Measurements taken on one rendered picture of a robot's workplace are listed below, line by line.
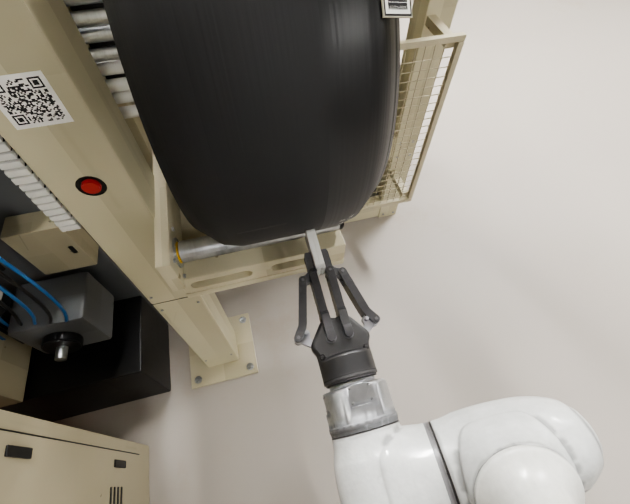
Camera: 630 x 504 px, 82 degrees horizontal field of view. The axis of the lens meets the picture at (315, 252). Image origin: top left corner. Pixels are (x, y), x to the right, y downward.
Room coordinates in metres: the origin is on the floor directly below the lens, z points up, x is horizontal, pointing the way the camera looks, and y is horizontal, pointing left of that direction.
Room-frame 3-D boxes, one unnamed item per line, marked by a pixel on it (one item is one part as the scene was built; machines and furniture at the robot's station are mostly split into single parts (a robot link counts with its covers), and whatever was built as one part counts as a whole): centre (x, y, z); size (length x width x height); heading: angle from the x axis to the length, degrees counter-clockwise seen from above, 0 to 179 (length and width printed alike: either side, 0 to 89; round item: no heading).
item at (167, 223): (0.53, 0.32, 0.90); 0.40 x 0.03 x 0.10; 15
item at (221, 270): (0.44, 0.12, 0.84); 0.36 x 0.09 x 0.06; 105
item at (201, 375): (0.49, 0.39, 0.01); 0.27 x 0.27 x 0.02; 15
